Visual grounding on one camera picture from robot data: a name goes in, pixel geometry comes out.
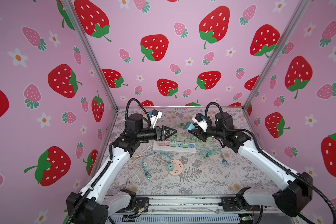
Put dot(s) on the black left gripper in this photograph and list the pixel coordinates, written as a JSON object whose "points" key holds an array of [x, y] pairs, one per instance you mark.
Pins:
{"points": [[161, 136]]}

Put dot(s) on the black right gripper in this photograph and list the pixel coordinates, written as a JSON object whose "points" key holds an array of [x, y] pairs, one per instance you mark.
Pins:
{"points": [[201, 134]]}

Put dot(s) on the pink USB charger plug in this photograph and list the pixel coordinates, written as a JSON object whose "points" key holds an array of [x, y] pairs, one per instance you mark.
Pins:
{"points": [[160, 142]]}

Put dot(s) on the blue charger plug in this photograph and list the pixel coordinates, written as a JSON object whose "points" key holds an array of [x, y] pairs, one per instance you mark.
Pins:
{"points": [[189, 126]]}

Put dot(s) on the teal charger plug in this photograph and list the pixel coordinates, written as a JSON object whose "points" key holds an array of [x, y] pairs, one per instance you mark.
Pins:
{"points": [[170, 167]]}

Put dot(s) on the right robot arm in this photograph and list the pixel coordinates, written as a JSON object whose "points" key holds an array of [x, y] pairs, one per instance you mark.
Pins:
{"points": [[294, 190]]}

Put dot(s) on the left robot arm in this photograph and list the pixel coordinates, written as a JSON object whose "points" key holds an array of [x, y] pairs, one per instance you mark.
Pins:
{"points": [[87, 206]]}

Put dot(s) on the white multicolour power strip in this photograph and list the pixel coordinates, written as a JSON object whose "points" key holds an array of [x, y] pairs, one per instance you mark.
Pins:
{"points": [[174, 147]]}

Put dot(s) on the round pink power socket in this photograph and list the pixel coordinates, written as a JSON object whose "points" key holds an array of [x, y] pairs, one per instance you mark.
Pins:
{"points": [[178, 167]]}

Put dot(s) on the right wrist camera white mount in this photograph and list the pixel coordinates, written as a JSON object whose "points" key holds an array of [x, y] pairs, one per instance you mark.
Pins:
{"points": [[199, 119]]}

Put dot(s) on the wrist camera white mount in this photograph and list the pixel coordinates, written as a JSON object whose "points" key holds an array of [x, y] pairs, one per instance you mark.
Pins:
{"points": [[199, 119], [154, 116]]}

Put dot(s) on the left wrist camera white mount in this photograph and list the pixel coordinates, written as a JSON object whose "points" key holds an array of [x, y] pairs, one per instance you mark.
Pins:
{"points": [[154, 116]]}

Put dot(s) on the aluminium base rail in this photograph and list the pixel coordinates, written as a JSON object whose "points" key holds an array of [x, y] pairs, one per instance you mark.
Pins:
{"points": [[198, 209]]}

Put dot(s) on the aluminium frame corner post right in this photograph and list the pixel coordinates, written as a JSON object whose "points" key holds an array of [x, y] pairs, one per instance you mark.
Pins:
{"points": [[297, 15]]}

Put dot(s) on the aluminium frame corner post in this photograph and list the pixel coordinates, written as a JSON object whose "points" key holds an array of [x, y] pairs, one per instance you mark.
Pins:
{"points": [[69, 8], [297, 15]]}

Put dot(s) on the aluminium frame corner post left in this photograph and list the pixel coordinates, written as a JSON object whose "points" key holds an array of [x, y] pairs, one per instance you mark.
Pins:
{"points": [[69, 8]]}

